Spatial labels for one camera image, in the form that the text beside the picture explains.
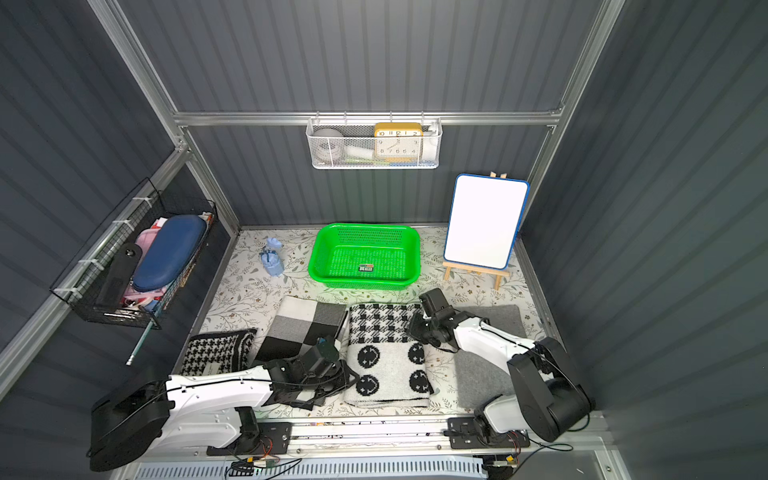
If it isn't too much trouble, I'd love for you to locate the white tape roll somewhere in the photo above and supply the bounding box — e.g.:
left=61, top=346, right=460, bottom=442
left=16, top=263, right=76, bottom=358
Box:
left=309, top=128, right=345, bottom=163

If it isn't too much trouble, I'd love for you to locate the pink item in basket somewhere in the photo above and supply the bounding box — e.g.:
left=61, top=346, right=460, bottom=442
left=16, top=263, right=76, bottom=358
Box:
left=122, top=217, right=168, bottom=309

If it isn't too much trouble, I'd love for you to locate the black remote handle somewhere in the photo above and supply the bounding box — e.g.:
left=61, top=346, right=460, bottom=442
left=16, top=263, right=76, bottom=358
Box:
left=95, top=243, right=142, bottom=308

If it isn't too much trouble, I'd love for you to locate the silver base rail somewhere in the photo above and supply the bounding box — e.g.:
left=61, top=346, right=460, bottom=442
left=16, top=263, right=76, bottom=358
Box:
left=119, top=413, right=607, bottom=466

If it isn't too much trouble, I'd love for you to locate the black wire side basket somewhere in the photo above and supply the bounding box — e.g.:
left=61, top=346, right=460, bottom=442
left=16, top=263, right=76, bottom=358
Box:
left=51, top=179, right=218, bottom=330

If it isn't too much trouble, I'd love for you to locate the dark grey scarf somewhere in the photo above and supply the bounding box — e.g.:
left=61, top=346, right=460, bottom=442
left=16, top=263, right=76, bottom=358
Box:
left=454, top=304, right=527, bottom=410

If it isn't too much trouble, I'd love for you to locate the white wire wall basket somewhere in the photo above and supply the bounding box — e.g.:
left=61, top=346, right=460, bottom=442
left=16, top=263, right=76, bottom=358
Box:
left=305, top=117, right=443, bottom=170

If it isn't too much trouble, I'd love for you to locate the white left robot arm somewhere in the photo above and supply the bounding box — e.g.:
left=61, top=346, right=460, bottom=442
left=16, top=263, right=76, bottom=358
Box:
left=87, top=339, right=360, bottom=472

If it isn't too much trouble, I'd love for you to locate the blue framed whiteboard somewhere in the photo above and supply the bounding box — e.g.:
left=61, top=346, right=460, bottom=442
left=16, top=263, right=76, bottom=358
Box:
left=442, top=173, right=531, bottom=272

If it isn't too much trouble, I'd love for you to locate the black white houndstooth scarf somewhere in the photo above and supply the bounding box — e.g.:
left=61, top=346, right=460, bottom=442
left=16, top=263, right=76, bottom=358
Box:
left=179, top=329, right=258, bottom=377

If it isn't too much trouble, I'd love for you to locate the yellow alarm clock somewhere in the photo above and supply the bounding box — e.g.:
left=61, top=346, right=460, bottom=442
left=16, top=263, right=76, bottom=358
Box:
left=374, top=122, right=424, bottom=163

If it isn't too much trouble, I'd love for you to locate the green plastic basket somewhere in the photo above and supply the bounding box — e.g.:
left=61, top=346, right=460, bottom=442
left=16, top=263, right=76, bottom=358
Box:
left=308, top=223, right=421, bottom=290

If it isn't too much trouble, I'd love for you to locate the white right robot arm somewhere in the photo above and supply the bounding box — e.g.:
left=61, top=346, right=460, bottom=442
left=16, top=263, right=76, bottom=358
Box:
left=408, top=288, right=595, bottom=442

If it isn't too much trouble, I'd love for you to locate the smiley face patterned scarf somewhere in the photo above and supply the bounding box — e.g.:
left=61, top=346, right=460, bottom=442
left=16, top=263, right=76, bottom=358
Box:
left=344, top=303, right=433, bottom=409

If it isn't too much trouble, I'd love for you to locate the light blue small bottle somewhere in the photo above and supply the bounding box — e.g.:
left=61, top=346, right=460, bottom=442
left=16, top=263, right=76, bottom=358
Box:
left=259, top=237, right=284, bottom=277

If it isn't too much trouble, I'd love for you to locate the grey black checked scarf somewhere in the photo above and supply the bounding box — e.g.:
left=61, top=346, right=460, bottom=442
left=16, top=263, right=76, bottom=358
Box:
left=255, top=296, right=348, bottom=362

